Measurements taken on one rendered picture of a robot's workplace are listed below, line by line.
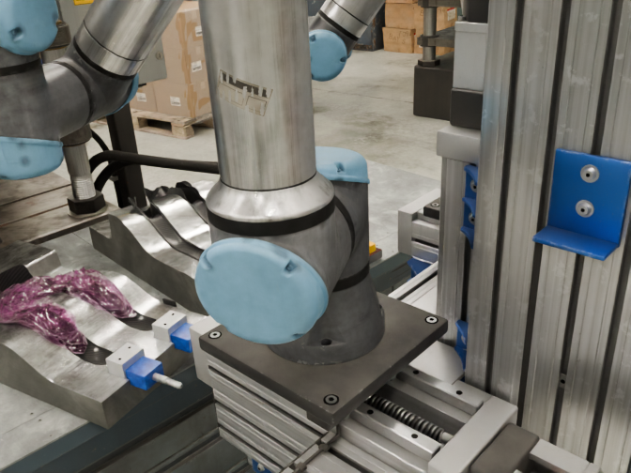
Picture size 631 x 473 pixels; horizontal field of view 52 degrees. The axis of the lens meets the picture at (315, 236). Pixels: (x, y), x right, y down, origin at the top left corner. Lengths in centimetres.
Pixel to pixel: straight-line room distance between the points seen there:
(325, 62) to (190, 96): 418
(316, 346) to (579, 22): 42
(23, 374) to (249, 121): 77
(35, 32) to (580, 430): 71
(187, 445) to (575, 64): 102
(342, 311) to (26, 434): 60
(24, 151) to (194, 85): 451
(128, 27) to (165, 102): 464
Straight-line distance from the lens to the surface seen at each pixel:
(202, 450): 141
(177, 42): 510
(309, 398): 71
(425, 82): 532
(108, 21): 72
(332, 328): 74
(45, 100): 69
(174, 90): 524
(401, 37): 804
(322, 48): 100
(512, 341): 82
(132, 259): 148
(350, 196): 68
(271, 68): 51
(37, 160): 69
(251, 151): 53
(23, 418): 118
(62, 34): 178
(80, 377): 113
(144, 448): 131
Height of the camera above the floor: 150
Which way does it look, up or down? 26 degrees down
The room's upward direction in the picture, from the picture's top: 3 degrees counter-clockwise
